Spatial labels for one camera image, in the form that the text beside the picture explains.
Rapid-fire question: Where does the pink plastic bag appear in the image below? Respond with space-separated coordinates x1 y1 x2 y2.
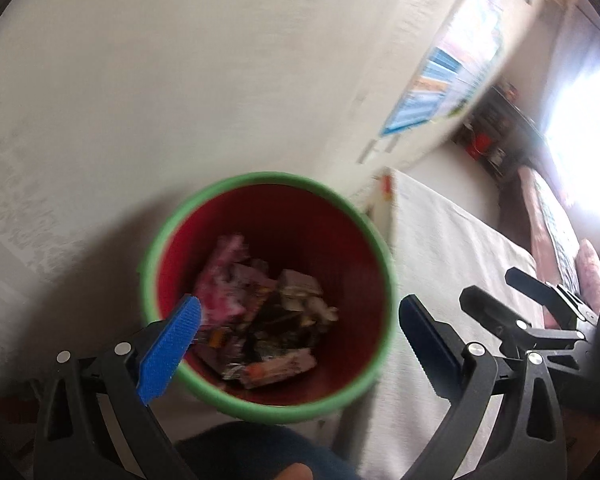
194 233 277 332

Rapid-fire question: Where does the red bucket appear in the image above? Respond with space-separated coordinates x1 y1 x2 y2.
464 135 492 161

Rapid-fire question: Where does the bed with plaid sheet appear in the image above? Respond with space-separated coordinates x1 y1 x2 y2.
516 165 600 332

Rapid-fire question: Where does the green bin with red inside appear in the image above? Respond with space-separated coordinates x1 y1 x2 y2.
140 172 397 423

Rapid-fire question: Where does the white chart wall poster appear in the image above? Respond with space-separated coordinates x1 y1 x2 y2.
437 0 506 91

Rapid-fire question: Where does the person's blue trouser leg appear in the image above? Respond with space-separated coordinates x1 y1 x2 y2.
174 420 362 480

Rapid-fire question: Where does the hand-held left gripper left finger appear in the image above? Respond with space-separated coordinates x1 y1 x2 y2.
32 294 203 480

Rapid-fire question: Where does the person's left hand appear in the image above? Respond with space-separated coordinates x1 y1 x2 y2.
271 462 314 480

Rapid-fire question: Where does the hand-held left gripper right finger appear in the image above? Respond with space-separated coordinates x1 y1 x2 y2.
399 296 568 480

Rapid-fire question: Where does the white towel table cover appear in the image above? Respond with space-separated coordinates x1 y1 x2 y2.
330 167 539 480

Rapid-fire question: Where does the pink quilt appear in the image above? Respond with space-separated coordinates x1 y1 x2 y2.
574 238 600 311

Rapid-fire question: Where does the blue letter wall poster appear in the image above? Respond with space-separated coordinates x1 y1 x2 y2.
379 20 481 137

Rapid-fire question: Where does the dark metal shelf rack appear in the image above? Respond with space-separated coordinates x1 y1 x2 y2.
451 79 543 187

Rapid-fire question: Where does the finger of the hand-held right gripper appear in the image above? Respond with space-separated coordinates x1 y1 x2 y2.
459 285 588 356
505 267 600 323

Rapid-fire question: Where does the bright window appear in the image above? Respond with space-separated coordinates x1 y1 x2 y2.
544 60 600 222

